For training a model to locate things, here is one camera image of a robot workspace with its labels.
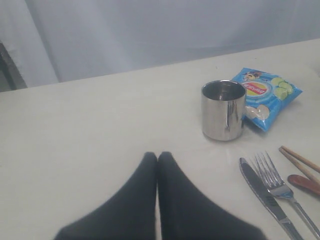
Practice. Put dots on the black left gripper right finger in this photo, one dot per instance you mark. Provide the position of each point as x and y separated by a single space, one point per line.
187 214

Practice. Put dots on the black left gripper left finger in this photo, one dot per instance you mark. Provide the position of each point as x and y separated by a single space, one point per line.
128 215

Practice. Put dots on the silver metal table knife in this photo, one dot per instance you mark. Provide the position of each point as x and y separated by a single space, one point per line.
267 199

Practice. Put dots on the silver metal fork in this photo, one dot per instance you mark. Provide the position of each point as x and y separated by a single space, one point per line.
275 184

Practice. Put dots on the silver foil packet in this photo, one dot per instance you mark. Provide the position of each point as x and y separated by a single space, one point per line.
223 109

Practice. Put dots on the dark brown wooden spoon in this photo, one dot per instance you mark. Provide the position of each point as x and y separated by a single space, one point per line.
304 183

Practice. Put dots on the brown wooden chopstick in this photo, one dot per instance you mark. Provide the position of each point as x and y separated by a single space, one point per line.
306 172
301 158

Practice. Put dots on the blue potato chips bag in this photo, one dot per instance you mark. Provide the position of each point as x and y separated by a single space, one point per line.
266 95

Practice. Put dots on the grey background curtain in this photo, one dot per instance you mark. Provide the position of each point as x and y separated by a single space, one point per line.
56 41

